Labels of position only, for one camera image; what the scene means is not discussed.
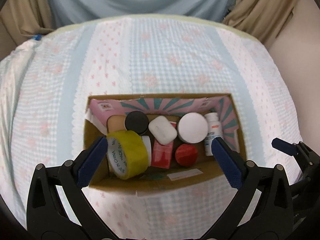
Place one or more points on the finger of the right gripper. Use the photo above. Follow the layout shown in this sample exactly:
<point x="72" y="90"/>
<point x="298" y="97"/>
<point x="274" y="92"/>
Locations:
<point x="285" y="147"/>

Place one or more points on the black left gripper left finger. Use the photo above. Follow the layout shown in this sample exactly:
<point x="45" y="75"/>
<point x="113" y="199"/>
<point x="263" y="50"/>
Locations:
<point x="57" y="207"/>

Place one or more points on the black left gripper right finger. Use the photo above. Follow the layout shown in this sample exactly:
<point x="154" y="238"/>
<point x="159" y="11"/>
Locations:
<point x="262" y="208"/>

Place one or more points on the white blue labelled bottle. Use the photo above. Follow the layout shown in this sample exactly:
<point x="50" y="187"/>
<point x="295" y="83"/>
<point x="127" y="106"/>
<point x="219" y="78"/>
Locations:
<point x="214" y="130"/>

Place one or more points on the yellow packing tape roll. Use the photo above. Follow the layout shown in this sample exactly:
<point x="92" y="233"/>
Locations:
<point x="127" y="154"/>

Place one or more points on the red lidded jar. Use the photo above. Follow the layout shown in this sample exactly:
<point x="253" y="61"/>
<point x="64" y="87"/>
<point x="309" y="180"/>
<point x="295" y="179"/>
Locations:
<point x="186" y="155"/>

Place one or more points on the green jar white lid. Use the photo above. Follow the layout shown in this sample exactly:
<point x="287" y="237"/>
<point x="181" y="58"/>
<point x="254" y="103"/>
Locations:
<point x="192" y="128"/>

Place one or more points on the green cleaning mud jar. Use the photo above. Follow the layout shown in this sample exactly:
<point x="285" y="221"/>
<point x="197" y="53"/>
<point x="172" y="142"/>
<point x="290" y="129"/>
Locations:
<point x="116" y="123"/>

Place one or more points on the red Marubi carton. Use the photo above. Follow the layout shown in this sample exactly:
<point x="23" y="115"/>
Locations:
<point x="161" y="154"/>

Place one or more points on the black lidded white jar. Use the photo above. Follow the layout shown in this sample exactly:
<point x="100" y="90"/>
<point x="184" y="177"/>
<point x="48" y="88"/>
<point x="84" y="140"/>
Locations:
<point x="137" y="121"/>

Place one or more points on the brown cardboard box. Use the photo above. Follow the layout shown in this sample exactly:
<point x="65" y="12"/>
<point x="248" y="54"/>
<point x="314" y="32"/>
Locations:
<point x="173" y="107"/>

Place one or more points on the checked floral bedspread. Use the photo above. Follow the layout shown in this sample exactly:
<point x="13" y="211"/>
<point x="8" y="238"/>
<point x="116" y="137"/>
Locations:
<point x="45" y="86"/>

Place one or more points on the beige curtain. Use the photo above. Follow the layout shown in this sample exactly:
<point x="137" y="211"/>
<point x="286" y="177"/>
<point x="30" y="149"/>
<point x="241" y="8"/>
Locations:
<point x="263" y="19"/>

